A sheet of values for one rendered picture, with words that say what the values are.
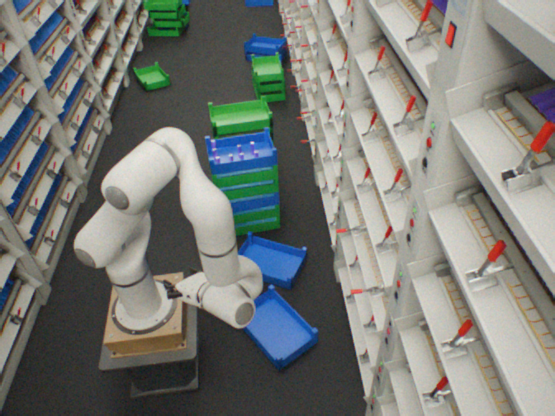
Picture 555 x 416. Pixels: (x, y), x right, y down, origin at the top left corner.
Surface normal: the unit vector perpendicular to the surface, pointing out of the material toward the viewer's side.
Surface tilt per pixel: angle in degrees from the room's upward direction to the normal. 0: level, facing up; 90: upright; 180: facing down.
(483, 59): 90
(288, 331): 0
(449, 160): 90
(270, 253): 0
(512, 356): 21
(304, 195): 0
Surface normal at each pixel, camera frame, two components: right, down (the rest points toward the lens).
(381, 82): -0.39, -0.68
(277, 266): -0.04, -0.75
